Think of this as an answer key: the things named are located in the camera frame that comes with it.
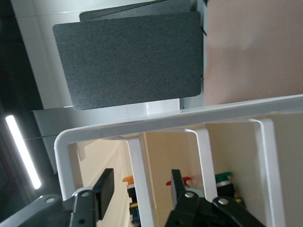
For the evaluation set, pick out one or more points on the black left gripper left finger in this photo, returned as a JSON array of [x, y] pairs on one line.
[[104, 194]]

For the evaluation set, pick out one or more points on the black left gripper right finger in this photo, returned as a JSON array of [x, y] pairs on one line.
[[184, 208]]

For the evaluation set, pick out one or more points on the orange push button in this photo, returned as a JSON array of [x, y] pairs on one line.
[[129, 179]]

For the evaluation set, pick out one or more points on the red push button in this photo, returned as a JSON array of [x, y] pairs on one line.
[[185, 179]]

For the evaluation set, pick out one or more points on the green push button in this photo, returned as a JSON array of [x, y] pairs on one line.
[[223, 180]]

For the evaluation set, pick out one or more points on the white drawer cabinet shell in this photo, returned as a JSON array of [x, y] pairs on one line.
[[165, 120]]

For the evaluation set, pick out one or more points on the grey felt panel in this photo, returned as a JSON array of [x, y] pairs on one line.
[[165, 8], [127, 61]]

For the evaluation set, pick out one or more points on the brown table cover sheet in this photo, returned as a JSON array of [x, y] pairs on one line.
[[248, 47]]

